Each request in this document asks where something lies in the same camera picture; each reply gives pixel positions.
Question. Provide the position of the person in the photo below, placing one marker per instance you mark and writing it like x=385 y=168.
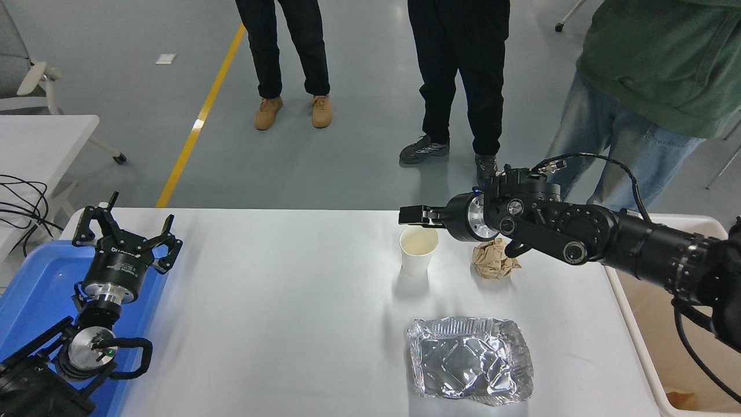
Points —
x=289 y=40
x=654 y=52
x=457 y=58

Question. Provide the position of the white paper cup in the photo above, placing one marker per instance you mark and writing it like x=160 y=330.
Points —
x=417 y=258

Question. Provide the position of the blue plastic tray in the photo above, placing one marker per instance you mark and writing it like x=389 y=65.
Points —
x=40 y=278

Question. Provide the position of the crumpled tan paper ball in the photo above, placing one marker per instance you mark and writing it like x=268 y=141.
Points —
x=489 y=263

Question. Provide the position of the silver foil tray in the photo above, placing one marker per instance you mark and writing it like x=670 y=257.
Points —
x=469 y=362

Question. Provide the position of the large pale plastic bin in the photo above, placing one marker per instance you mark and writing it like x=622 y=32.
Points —
x=654 y=336

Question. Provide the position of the white chair leg with castor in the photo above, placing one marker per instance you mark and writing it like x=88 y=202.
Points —
x=570 y=14

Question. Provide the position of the small white floor label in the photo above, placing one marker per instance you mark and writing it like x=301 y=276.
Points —
x=167 y=59

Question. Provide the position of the grey office chair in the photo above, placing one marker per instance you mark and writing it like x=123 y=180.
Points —
x=11 y=63

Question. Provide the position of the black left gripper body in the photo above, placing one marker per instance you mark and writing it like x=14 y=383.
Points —
x=116 y=272

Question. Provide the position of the grey metal chair leg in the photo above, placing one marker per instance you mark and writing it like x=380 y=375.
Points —
x=723 y=168

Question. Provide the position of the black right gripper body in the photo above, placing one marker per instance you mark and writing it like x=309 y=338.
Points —
x=457 y=217

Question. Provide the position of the white side table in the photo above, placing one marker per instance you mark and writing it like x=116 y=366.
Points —
x=35 y=145

